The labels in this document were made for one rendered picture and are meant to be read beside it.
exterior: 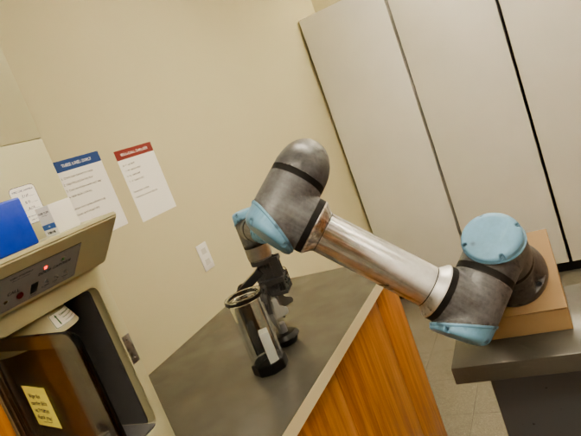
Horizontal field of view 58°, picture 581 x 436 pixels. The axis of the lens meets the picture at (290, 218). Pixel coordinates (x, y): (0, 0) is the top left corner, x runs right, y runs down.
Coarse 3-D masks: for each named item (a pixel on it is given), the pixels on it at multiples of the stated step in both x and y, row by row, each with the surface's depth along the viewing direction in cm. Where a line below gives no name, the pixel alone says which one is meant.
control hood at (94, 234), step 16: (80, 224) 107; (96, 224) 107; (112, 224) 113; (48, 240) 97; (64, 240) 100; (80, 240) 105; (96, 240) 110; (16, 256) 91; (32, 256) 94; (48, 256) 98; (80, 256) 108; (96, 256) 113; (0, 272) 89; (80, 272) 111
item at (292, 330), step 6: (282, 324) 158; (282, 330) 158; (288, 330) 159; (294, 330) 158; (282, 336) 157; (288, 336) 156; (294, 336) 156; (282, 342) 155; (288, 342) 156; (294, 342) 158
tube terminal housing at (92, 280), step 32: (0, 160) 105; (32, 160) 111; (0, 192) 103; (64, 192) 116; (32, 224) 107; (64, 288) 110; (96, 288) 117; (0, 320) 97; (32, 320) 103; (160, 416) 124
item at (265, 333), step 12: (252, 288) 146; (228, 300) 144; (240, 300) 139; (252, 300) 139; (240, 312) 140; (252, 312) 140; (264, 312) 142; (240, 324) 141; (252, 324) 140; (264, 324) 141; (240, 336) 144; (252, 336) 141; (264, 336) 141; (276, 336) 145; (252, 348) 142; (264, 348) 141; (276, 348) 143; (252, 360) 143; (264, 360) 142; (276, 360) 143
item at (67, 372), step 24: (24, 336) 82; (48, 336) 77; (72, 336) 74; (0, 360) 89; (24, 360) 84; (48, 360) 79; (72, 360) 75; (24, 384) 87; (48, 384) 82; (72, 384) 78; (96, 384) 75; (24, 408) 91; (72, 408) 81; (96, 408) 76; (48, 432) 89; (72, 432) 84; (96, 432) 79; (120, 432) 76
